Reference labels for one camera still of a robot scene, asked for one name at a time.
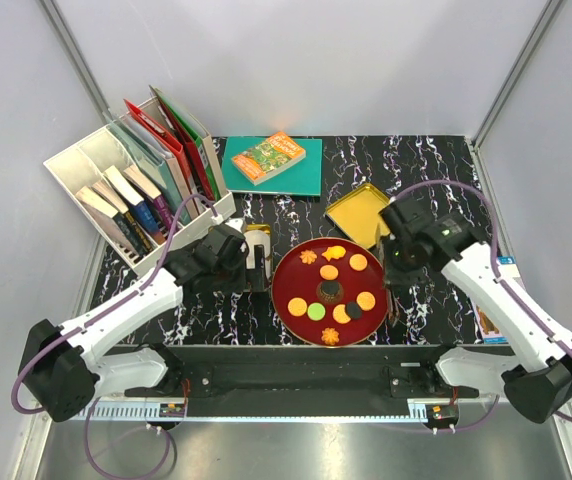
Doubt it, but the purple spine book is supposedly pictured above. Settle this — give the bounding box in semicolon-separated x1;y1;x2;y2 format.
123;165;174;231

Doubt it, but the orange swirl cookie top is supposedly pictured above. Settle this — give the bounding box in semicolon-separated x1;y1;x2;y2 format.
300;250;317;265

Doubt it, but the green macaron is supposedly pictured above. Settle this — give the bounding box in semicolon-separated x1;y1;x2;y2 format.
307;302;326;322

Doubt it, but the dog picture book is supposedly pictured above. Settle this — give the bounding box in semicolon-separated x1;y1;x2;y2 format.
470;256;524;345

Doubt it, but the gold cookie tin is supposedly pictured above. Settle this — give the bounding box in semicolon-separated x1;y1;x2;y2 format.
210;223;273;292

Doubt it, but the teal hardcover book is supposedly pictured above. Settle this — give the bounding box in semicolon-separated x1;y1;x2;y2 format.
221;136;323;197

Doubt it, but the orange paperback book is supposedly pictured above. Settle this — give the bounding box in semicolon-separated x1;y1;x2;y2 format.
232;132;306;186

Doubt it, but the black spine book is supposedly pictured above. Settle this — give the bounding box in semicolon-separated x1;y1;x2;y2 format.
92;180;153;257

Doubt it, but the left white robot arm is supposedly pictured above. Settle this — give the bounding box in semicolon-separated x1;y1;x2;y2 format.
11;223;271;422

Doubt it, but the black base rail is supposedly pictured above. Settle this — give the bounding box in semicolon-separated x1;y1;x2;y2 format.
100;343;505;419

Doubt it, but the orange swirl cookie bottom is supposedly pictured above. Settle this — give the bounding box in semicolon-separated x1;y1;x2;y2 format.
321;328;340;346

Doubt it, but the round biscuit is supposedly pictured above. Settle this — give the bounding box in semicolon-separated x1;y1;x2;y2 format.
332;304;351;325
356;291;376;311
349;254;368;272
319;264;339;281
287;297;308;317

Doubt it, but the green folder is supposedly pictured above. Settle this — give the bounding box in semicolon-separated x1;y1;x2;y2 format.
149;85;228;201

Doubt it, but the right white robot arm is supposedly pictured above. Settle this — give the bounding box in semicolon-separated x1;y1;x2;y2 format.
379;198;572;424

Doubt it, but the red round plate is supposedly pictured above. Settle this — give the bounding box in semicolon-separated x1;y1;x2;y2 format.
271;237;389;348

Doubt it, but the blue spine book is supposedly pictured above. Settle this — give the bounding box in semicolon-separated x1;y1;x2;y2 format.
103;166;164;243

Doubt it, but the teal binder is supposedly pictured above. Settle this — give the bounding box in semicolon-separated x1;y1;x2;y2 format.
104;115;191;212

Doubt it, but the white book organizer box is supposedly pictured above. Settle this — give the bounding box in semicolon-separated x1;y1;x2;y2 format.
44;96;235;276

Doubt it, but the black sandwich cookie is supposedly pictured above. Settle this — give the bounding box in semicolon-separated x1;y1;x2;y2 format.
345;302;363;320

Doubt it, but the orange swirl cookie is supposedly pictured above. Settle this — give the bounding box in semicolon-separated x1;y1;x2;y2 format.
300;250;317;265
321;328;340;346

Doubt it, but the tan paperback book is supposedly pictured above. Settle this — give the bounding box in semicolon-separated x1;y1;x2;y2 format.
75;187;138;255

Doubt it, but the orange fish cookie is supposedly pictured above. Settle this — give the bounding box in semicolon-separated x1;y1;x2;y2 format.
322;245;346;261

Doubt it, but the red folder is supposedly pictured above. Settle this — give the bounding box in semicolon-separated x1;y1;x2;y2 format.
124;99;219;201

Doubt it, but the gold tin lid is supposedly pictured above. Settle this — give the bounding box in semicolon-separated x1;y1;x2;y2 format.
325;183;389;249

